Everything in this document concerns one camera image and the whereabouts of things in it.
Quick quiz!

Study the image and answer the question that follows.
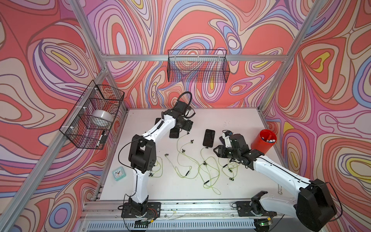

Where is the left wire basket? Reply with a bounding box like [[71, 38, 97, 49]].
[[60, 81, 125, 150]]

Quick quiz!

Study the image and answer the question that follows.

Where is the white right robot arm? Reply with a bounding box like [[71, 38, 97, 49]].
[[213, 130, 338, 232]]

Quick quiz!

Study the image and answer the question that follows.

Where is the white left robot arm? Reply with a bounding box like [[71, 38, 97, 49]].
[[123, 100, 193, 217]]

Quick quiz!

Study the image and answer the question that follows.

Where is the white tape roll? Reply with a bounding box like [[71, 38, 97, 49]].
[[90, 110, 114, 127]]

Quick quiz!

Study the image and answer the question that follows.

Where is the back wire basket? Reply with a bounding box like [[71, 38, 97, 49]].
[[167, 48, 231, 83]]

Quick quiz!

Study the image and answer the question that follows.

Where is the wire basket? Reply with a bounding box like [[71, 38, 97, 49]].
[[167, 48, 231, 83], [60, 81, 125, 150]]

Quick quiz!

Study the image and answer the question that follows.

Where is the grey-edged smartphone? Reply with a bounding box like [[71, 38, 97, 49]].
[[169, 126, 180, 139]]

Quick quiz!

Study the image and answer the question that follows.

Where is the black smartphone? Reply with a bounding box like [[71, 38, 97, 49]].
[[203, 129, 215, 148]]

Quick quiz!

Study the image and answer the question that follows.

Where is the red plastic cup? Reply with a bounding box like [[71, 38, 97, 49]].
[[251, 129, 277, 154]]

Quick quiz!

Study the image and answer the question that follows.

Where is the green earphone cable plug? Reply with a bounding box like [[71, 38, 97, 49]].
[[221, 162, 239, 181]]

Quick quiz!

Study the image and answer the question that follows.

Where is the mint alarm clock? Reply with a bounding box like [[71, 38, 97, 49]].
[[112, 166, 126, 181]]

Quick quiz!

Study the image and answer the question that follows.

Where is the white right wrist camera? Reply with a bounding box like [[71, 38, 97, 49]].
[[222, 130, 233, 148]]

